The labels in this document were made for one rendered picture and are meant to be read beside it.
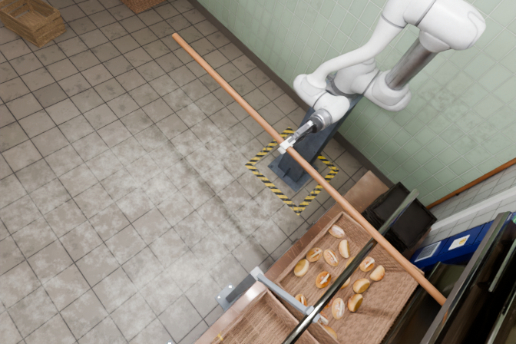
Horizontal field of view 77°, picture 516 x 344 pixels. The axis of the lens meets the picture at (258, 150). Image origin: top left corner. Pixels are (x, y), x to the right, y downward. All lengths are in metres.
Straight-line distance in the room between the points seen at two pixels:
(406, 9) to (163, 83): 2.25
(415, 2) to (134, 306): 2.16
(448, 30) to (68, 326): 2.39
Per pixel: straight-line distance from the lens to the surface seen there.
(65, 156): 2.78
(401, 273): 1.96
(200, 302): 2.33
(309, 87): 1.56
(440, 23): 1.31
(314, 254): 1.84
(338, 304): 1.85
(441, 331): 1.12
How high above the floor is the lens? 2.32
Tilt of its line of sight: 58 degrees down
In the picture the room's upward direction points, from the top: 21 degrees clockwise
